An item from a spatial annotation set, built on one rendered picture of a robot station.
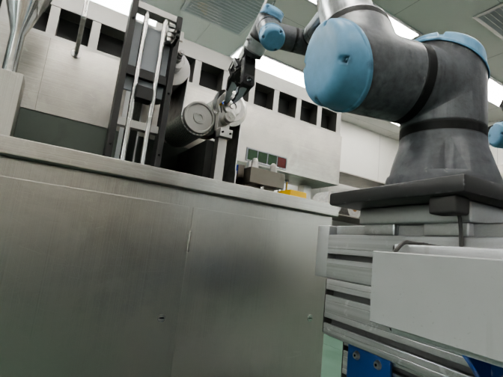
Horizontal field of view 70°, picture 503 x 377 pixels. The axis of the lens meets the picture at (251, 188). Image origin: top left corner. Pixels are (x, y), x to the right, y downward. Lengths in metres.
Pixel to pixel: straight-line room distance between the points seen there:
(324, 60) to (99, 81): 1.25
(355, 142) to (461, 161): 5.29
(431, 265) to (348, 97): 0.25
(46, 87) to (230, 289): 1.04
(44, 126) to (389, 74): 1.31
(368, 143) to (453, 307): 5.72
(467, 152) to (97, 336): 0.84
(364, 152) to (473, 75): 5.36
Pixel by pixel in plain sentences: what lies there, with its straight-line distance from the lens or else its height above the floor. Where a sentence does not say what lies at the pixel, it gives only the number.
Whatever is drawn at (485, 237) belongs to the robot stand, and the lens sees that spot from 0.46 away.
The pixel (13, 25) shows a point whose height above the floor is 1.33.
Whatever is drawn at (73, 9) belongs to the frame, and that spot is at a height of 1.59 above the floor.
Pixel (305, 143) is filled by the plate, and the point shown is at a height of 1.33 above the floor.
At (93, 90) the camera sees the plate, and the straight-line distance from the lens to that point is 1.63.
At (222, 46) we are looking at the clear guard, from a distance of 1.92.
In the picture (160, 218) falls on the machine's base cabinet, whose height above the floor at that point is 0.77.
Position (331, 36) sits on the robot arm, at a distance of 0.51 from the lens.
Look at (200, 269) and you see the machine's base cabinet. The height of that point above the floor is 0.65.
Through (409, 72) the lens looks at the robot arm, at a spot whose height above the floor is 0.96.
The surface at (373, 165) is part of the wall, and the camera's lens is 6.03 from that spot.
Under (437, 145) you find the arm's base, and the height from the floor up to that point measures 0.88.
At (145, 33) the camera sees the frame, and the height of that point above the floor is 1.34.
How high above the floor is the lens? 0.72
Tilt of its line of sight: 10 degrees up
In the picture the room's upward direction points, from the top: 6 degrees clockwise
